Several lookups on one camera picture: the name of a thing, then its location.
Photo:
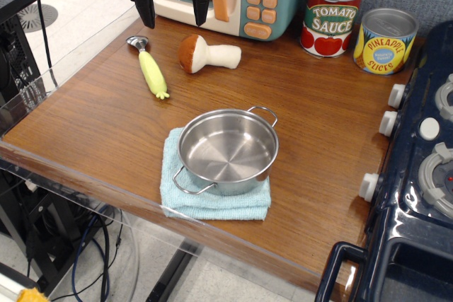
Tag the clear acrylic table guard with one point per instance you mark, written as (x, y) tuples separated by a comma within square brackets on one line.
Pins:
[(72, 144)]

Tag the pineapple slices can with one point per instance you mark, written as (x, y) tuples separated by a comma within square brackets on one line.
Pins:
[(385, 40)]

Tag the stainless steel two-handled pan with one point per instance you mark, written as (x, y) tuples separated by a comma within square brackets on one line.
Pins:
[(227, 151)]

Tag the dark blue toy stove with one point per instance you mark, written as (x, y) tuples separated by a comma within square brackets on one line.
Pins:
[(407, 255)]

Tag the black computer tower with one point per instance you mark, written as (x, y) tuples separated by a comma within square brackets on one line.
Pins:
[(18, 65)]

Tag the plush brown white mushroom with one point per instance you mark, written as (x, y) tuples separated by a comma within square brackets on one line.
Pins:
[(194, 54)]

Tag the tomato sauce can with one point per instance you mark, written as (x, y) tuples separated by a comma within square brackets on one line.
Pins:
[(327, 26)]

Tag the spoon with yellow-green handle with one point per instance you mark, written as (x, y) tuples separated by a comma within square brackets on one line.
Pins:
[(150, 69)]

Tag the light blue folded cloth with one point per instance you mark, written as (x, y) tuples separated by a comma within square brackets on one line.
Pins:
[(253, 205)]

